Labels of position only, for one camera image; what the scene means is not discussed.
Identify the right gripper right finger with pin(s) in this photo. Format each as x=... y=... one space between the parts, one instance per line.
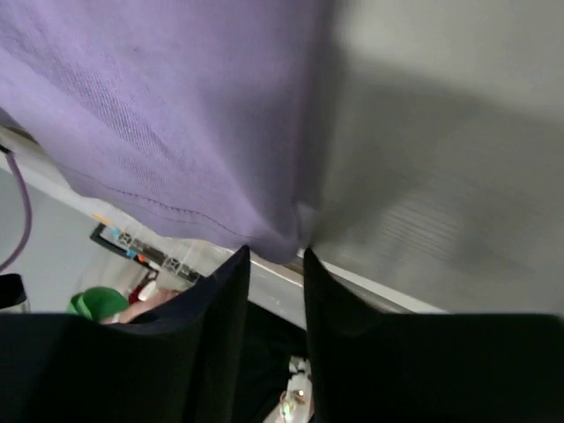
x=374 y=366

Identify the green round object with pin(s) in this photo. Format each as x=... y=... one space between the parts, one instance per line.
x=97 y=303

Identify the lavender t shirt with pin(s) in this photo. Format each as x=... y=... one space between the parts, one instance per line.
x=189 y=116

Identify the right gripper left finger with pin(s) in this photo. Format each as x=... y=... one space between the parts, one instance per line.
x=177 y=362

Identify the aluminium frame with connectors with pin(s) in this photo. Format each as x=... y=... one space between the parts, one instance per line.
x=127 y=246

